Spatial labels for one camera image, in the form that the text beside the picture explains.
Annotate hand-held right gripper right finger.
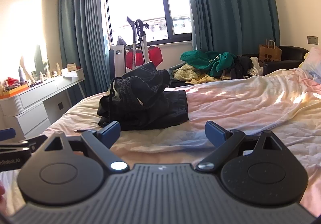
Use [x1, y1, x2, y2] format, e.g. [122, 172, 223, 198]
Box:
[196, 121, 283, 172]

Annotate orange tray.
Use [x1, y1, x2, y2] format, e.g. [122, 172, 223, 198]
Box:
[0, 86, 29, 99]

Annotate pink blue pillow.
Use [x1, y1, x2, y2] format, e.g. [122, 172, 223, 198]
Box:
[300, 47, 321, 79]

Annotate black garment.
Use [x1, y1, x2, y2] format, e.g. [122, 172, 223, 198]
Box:
[229, 55, 254, 79]

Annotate white air purifier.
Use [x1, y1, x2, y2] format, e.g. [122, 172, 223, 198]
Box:
[109, 45, 126, 80]

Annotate yellow garment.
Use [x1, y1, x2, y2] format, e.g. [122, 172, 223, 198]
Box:
[173, 63, 216, 84]

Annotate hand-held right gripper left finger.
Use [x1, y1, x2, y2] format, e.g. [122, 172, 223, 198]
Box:
[44, 121, 129, 173]

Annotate teal curtain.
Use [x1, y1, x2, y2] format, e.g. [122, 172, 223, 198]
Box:
[58, 0, 111, 111]
[182, 0, 280, 52]

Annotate silver tripod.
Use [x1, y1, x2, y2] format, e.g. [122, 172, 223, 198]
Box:
[126, 16, 151, 69]

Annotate pink white bed blanket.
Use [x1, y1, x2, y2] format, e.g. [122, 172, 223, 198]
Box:
[0, 68, 321, 214]

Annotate green garment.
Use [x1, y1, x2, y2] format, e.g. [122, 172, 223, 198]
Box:
[181, 50, 237, 77]

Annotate red garment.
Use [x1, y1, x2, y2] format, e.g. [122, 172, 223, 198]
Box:
[125, 45, 163, 70]

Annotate brown paper bag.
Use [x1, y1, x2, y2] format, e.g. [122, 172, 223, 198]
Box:
[258, 40, 282, 62]

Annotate white garment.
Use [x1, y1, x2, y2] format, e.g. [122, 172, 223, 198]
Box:
[247, 57, 264, 76]

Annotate black armchair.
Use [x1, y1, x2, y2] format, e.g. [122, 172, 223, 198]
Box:
[242, 45, 309, 76]

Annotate dark mirror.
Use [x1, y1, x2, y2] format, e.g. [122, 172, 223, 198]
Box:
[34, 45, 49, 74]

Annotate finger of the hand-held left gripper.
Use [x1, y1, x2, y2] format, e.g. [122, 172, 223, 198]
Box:
[0, 135, 48, 153]
[0, 128, 16, 141]

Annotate white dressing table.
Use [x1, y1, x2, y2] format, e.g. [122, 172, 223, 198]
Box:
[0, 68, 84, 139]

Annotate black pants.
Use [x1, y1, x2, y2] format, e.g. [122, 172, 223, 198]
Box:
[97, 61, 189, 131]

